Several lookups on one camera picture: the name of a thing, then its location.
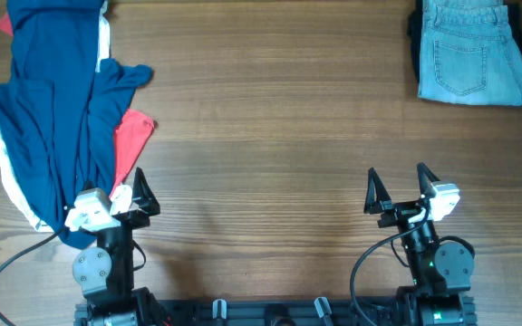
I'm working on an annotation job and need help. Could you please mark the blue t-shirt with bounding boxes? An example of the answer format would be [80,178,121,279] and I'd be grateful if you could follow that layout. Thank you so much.
[0,0,152,249]

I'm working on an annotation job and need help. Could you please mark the folded light blue jeans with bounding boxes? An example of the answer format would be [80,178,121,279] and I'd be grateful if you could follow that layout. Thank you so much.
[418,0,522,106]

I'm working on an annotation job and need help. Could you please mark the white t-shirt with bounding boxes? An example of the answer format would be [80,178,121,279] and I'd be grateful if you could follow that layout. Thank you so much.
[0,0,111,233]

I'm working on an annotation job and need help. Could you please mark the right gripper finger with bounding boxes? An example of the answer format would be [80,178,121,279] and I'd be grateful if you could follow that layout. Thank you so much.
[417,162,440,197]
[363,168,392,215]

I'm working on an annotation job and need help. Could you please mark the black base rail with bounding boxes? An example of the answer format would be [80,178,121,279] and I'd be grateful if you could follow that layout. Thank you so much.
[73,296,478,326]

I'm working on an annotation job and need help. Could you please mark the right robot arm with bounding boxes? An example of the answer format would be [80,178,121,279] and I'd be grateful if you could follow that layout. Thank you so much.
[352,163,478,326]

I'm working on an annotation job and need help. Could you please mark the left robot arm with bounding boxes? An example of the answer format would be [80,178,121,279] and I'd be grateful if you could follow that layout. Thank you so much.
[66,168,172,326]

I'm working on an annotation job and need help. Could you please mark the red t-shirt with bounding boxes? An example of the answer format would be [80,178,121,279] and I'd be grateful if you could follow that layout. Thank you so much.
[0,13,155,196]

